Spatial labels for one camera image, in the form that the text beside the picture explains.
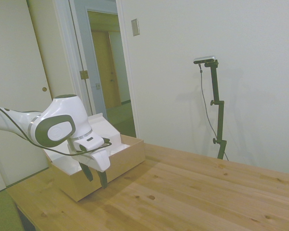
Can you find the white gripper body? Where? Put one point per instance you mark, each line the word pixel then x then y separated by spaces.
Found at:
pixel 100 160

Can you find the white closet door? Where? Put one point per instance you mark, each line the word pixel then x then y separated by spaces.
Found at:
pixel 12 60

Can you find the grey stereo camera bar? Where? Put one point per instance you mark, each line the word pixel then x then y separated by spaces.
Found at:
pixel 204 59

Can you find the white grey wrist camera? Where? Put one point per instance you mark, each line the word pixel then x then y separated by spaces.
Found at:
pixel 89 142

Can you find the green upholstered seat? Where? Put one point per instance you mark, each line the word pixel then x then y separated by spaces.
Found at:
pixel 2 211

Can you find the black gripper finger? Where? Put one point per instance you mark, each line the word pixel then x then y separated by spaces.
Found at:
pixel 102 179
pixel 88 173

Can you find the metal door latch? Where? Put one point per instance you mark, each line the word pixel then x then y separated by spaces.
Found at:
pixel 97 85

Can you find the beige wall switch plate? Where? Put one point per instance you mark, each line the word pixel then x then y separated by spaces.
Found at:
pixel 135 27

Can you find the black camera stand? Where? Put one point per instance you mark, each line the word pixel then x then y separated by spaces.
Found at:
pixel 218 96

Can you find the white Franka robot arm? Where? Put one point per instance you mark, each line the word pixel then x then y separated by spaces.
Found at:
pixel 62 113

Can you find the brass door hinge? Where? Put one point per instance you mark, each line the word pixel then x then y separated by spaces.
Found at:
pixel 83 74

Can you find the white open door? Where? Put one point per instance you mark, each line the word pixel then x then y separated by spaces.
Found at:
pixel 60 48

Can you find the brown wooden door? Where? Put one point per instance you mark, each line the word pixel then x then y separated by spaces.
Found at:
pixel 101 72

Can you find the cardboard box with white lid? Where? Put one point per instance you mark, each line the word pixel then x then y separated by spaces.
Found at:
pixel 125 156

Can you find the round closet door knob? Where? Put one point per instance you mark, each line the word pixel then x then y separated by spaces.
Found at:
pixel 44 89

